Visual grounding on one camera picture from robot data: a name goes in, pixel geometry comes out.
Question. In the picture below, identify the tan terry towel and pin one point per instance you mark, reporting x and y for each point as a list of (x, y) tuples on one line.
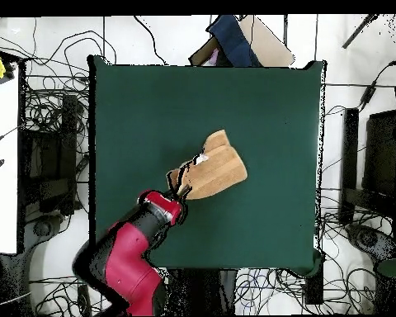
[(214, 168)]

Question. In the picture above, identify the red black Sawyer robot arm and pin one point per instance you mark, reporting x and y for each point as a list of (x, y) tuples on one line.
[(128, 261)]

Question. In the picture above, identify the dark green tablecloth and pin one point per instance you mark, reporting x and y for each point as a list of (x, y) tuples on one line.
[(135, 115)]

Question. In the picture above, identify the lilac cloth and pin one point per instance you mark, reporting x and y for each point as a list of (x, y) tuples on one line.
[(213, 59)]

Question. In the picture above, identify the navy blue garment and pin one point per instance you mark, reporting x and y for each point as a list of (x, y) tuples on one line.
[(232, 39)]

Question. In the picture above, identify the white desk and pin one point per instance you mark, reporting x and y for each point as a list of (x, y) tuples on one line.
[(1, 204)]

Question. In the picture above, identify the black table leg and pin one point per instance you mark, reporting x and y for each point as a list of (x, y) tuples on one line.
[(314, 290)]

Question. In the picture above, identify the brown cardboard box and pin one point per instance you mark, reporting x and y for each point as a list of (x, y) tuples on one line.
[(270, 46)]

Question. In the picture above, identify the black power adapter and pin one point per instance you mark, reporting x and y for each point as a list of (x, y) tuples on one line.
[(367, 94)]

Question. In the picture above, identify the black rod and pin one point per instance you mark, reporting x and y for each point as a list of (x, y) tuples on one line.
[(356, 34)]

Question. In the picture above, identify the black frame stand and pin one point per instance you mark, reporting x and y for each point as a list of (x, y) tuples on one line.
[(69, 132), (349, 148)]

